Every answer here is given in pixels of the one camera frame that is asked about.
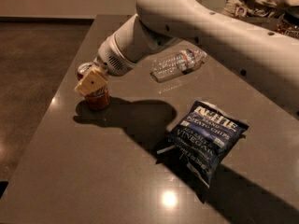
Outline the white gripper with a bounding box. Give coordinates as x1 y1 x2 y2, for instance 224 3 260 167
75 35 135 96

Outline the red coke can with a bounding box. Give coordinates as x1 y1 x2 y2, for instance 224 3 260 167
77 63 110 110

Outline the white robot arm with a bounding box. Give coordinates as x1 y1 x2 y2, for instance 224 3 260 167
75 0 299 117

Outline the clear plastic water bottle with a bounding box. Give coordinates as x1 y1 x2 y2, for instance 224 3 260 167
150 49 207 83

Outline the blue kettle chips bag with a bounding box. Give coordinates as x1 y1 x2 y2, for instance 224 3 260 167
157 101 249 188

